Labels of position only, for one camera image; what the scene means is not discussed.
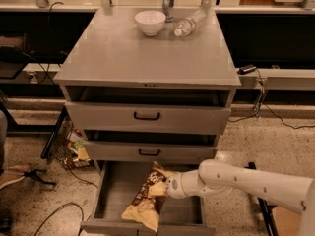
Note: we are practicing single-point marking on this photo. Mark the black wire basket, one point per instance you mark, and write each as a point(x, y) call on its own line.
point(68, 147)

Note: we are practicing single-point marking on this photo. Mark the black power adapter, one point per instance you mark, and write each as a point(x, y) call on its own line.
point(246, 69)

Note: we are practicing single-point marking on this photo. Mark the grey bottom drawer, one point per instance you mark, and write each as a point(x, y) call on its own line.
point(119, 184)

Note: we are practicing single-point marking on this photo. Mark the cardboard box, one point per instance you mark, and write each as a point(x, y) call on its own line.
point(287, 222)

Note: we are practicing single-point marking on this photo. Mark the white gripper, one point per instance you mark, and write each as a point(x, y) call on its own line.
point(174, 185)

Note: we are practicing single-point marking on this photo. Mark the grey top drawer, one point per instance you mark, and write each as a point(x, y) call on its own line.
point(148, 118)

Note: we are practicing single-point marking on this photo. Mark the black metal cart frame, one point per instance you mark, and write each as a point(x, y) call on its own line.
point(266, 210)

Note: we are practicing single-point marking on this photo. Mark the brown sea salt chip bag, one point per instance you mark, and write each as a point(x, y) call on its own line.
point(144, 208)

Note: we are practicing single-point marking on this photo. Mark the white ceramic bowl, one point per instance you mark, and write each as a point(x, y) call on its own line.
point(150, 23)

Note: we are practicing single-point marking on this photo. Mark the grey middle drawer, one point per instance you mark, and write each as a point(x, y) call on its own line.
point(140, 152)

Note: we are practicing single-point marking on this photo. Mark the silver drink can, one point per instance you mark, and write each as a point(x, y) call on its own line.
point(167, 7)

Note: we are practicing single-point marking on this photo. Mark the grey drawer cabinet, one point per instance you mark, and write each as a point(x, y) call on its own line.
point(113, 62)

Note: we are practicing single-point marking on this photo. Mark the clear plastic water bottle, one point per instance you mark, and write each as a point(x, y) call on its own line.
point(190, 23)

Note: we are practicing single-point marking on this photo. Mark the grey drawer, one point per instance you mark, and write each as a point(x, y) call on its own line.
point(148, 118)
point(140, 152)
point(119, 184)

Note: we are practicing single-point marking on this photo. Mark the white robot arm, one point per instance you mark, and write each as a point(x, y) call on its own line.
point(212, 178)

